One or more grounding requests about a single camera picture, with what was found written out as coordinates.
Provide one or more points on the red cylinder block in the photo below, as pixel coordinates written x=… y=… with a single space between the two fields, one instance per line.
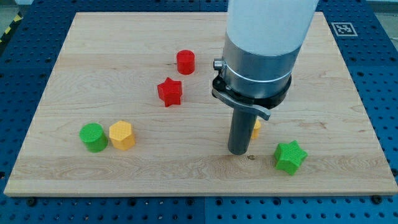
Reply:
x=185 y=62

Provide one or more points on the light wooden board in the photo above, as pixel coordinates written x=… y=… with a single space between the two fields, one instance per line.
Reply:
x=108 y=70

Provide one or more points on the white fiducial marker tag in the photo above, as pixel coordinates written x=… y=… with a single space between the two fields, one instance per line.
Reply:
x=344 y=29

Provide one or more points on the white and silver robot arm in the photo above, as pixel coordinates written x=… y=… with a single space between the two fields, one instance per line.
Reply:
x=262 y=41

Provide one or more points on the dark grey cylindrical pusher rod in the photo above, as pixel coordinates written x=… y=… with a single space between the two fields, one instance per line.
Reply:
x=242 y=125

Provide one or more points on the green star block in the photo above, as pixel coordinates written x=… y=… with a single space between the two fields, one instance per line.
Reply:
x=289 y=157

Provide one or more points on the yellow hexagon block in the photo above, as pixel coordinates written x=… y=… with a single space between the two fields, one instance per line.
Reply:
x=122 y=135

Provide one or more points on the black tool mount with lever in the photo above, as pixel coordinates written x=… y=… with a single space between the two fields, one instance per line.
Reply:
x=259 y=107

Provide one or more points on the green cylinder block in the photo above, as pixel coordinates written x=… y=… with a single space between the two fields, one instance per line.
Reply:
x=93 y=137

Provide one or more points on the yellow heart block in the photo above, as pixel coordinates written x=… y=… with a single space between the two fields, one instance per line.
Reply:
x=256 y=129

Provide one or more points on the red star block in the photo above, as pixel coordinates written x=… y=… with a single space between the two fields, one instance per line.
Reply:
x=170 y=92

